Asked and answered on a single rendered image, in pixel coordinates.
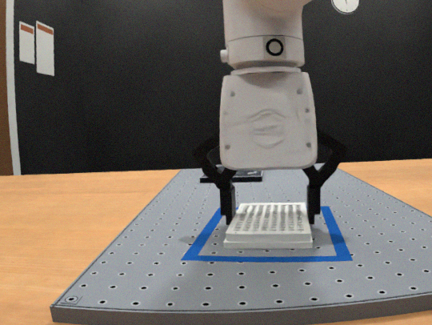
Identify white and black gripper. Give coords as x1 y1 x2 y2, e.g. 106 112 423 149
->
192 66 347 225

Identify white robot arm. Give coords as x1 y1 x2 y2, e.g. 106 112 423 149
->
221 0 312 70

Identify blue tape square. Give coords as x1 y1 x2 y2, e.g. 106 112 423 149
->
181 206 353 263

